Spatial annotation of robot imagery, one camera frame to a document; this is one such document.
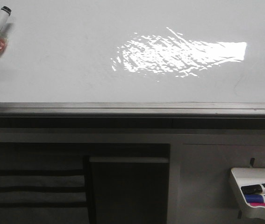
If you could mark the white whiteboard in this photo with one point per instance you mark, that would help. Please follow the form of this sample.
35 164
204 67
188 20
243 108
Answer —
134 51

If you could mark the grey striped fabric organizer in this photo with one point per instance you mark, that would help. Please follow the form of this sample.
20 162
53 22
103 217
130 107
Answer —
42 196

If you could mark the dark cabinet panel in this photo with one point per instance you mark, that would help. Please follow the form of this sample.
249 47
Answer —
130 192

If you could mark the white marker holder tray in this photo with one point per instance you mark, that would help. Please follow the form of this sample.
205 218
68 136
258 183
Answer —
242 177

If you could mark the blue capped marker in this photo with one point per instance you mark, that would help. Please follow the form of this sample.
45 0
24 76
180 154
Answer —
255 198

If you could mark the black capped marker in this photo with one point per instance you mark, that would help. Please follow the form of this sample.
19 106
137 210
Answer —
253 189

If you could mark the aluminium whiteboard tray rail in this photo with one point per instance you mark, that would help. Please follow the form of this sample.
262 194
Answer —
134 110

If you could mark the black wall hook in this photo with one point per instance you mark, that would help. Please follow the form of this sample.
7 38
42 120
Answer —
252 160

